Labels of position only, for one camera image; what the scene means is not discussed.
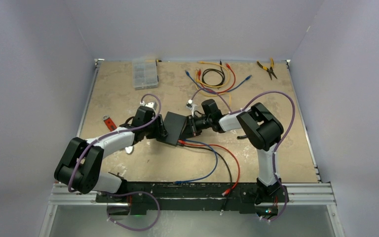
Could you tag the aluminium frame rail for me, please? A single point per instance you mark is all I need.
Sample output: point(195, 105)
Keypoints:
point(181, 146)

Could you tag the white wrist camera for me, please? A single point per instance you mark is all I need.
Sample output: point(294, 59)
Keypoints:
point(152, 105)
point(190, 105)

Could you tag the clear plastic organizer box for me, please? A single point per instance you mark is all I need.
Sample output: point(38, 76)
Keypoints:
point(144, 73)

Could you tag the silver round metal piece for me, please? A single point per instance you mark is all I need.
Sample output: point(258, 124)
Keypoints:
point(129, 150)

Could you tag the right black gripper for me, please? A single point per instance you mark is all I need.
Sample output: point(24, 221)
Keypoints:
point(191, 130)

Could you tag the black network switch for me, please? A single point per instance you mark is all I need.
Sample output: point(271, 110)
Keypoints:
point(173, 124)

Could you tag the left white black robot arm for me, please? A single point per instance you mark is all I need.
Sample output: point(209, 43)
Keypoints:
point(80, 165)

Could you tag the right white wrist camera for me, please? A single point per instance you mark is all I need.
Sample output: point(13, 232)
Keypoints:
point(190, 105)

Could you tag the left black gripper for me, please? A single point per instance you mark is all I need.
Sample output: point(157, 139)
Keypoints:
point(160, 132)

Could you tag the yellow handled pliers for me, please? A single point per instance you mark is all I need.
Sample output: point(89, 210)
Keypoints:
point(269, 69)

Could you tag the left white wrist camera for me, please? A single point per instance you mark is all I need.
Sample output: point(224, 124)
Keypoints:
point(152, 105)

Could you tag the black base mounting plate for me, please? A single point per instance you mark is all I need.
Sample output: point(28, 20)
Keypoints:
point(245, 198)

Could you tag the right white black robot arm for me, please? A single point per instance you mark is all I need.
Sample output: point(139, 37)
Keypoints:
point(260, 126)

